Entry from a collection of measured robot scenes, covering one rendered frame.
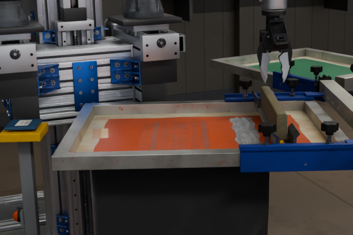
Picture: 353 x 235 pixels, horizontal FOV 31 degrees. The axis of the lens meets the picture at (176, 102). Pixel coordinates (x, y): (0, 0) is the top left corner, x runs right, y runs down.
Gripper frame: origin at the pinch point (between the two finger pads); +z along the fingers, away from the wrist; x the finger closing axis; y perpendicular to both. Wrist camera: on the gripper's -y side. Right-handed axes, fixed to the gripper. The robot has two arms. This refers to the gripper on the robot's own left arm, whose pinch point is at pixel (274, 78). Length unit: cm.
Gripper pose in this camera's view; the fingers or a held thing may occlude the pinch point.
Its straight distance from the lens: 189.4
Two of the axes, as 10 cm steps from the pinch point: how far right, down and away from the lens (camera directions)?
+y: 0.0, -2.2, 9.7
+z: 0.3, 9.7, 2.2
